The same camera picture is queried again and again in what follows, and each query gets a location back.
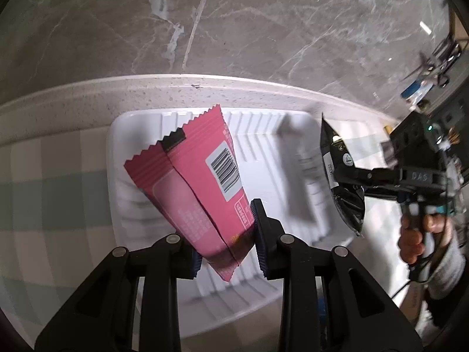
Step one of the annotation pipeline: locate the pink snack packet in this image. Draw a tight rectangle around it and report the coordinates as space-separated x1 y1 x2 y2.
124 106 254 282

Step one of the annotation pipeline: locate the person's right hand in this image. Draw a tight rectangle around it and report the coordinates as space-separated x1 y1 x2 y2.
397 214 453 266

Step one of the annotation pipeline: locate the blue sponge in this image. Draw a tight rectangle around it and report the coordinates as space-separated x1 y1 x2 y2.
401 79 433 99

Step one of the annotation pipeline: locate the black snack packet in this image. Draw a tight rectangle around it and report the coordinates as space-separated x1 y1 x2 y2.
320 117 366 237

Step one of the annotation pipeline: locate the checkered tablecloth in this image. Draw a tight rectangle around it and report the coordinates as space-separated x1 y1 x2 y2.
1 126 408 351

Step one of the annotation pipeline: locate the white plastic tray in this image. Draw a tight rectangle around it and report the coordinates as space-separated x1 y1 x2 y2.
106 108 354 338

